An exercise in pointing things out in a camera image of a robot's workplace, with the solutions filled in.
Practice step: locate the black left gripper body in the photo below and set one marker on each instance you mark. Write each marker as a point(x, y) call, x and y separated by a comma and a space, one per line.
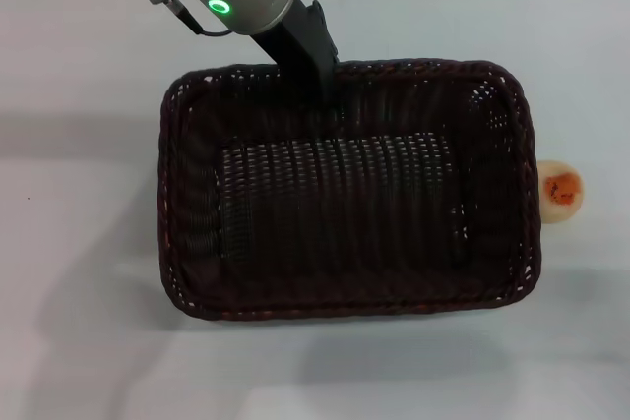
point(295, 36)

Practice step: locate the round bun with orange spot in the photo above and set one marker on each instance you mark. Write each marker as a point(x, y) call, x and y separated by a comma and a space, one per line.
point(561, 191)

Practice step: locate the dark brown woven basket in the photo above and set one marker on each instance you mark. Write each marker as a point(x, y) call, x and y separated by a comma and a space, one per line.
point(344, 223)

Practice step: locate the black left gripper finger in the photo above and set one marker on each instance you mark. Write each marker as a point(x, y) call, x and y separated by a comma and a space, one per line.
point(322, 88)

